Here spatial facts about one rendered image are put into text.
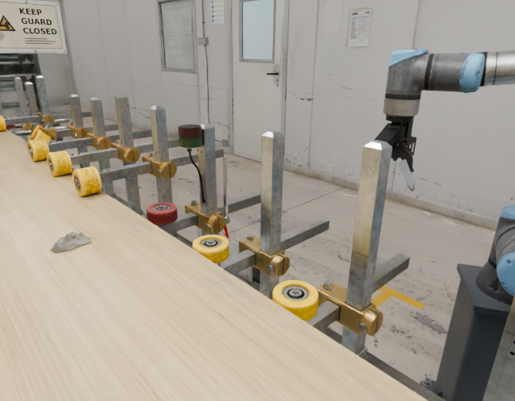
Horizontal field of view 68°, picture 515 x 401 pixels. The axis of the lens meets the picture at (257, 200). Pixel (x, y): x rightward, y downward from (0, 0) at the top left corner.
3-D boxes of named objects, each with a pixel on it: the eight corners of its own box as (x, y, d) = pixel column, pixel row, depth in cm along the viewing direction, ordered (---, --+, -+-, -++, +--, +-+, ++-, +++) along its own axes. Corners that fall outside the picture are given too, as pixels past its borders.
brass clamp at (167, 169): (158, 167, 132) (156, 153, 130) (178, 177, 122) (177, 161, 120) (141, 171, 128) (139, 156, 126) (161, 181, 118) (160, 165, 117)
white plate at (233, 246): (200, 248, 123) (198, 220, 119) (253, 282, 105) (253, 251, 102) (198, 249, 123) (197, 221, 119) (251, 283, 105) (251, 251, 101)
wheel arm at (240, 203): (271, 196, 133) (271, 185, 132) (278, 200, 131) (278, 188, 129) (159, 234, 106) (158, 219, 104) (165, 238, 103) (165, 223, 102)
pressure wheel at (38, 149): (51, 155, 144) (48, 161, 150) (44, 135, 144) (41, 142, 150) (34, 157, 140) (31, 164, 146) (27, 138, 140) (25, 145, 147)
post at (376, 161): (348, 354, 83) (374, 138, 66) (362, 363, 81) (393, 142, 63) (338, 362, 81) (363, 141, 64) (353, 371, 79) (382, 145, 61)
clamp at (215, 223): (199, 216, 118) (198, 200, 116) (226, 230, 109) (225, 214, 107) (183, 221, 114) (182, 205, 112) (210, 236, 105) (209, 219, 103)
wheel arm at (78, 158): (182, 144, 161) (181, 135, 160) (187, 145, 159) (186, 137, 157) (56, 165, 130) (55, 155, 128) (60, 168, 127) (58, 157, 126)
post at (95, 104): (113, 207, 170) (97, 96, 152) (116, 209, 168) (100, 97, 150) (105, 208, 168) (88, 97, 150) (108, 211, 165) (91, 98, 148)
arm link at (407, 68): (429, 48, 91) (386, 48, 96) (420, 101, 96) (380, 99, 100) (433, 48, 99) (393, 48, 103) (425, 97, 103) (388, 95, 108)
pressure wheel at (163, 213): (169, 235, 111) (166, 198, 107) (185, 244, 106) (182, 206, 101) (145, 243, 106) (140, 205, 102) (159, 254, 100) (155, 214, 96)
